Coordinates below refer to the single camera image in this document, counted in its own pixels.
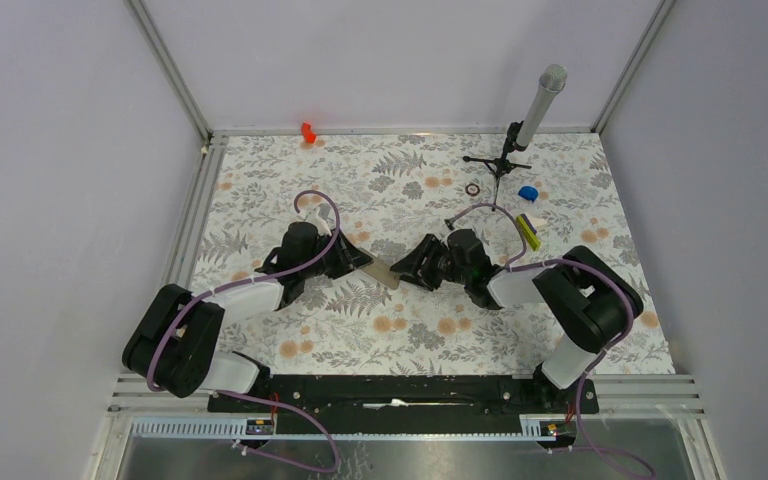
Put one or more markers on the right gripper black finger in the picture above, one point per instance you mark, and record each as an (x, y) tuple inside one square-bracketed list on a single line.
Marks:
[(419, 278), (411, 264)]

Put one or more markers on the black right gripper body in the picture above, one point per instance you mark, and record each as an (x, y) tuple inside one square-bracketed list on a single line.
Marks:
[(439, 265)]

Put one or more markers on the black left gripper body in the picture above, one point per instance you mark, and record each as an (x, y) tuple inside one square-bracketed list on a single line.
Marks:
[(336, 261)]

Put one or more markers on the white remote control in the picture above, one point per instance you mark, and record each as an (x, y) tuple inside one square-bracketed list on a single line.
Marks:
[(380, 271)]

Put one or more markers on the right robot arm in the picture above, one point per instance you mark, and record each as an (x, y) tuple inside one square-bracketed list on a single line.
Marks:
[(594, 306)]

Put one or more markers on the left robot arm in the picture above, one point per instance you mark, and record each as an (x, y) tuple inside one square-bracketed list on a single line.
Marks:
[(175, 345)]

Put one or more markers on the floral patterned table mat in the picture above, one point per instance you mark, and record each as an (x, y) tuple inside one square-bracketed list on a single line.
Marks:
[(387, 192)]

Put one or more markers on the black microphone tripod stand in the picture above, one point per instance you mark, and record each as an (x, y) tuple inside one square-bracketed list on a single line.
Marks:
[(502, 165)]

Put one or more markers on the blue plastic cap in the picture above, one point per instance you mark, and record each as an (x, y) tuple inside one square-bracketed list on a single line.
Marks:
[(528, 193)]

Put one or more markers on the red plastic block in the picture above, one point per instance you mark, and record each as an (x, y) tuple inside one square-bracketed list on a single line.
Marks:
[(308, 134)]

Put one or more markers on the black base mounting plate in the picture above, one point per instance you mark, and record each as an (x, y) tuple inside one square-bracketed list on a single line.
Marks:
[(436, 398)]

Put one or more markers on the grey microphone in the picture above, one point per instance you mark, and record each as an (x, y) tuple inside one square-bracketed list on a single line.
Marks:
[(551, 83)]

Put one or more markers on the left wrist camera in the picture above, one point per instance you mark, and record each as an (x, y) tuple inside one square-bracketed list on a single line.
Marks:
[(318, 216)]

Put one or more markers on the aluminium frame rail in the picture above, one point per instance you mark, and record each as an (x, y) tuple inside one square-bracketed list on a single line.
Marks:
[(152, 159)]

